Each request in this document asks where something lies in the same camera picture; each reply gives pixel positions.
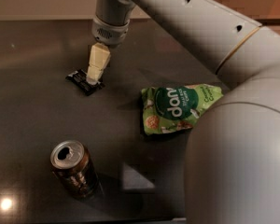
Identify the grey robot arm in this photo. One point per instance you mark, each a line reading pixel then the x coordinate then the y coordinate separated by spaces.
pixel 232 162

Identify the brown opened soda can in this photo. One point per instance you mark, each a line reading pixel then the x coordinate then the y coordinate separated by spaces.
pixel 71 163

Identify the green rice chip bag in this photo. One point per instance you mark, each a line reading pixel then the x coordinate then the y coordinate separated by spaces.
pixel 170 110

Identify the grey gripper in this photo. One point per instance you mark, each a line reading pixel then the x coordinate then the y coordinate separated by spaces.
pixel 110 33

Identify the black rxbar chocolate wrapper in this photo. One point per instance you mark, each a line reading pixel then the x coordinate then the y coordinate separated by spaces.
pixel 79 78

